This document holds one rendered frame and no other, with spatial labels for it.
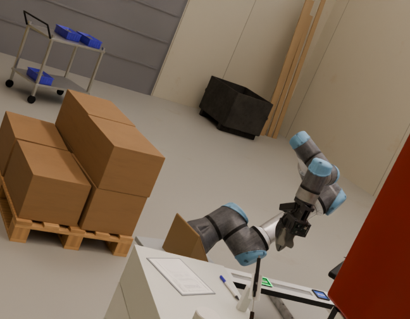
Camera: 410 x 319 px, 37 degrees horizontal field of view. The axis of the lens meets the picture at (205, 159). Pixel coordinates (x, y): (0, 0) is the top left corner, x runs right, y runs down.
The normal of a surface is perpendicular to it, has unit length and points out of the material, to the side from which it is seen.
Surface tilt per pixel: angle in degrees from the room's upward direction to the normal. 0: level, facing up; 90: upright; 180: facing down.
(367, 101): 90
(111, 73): 90
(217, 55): 90
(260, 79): 90
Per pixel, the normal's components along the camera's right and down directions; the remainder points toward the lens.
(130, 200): 0.47, 0.41
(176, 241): -0.77, -0.17
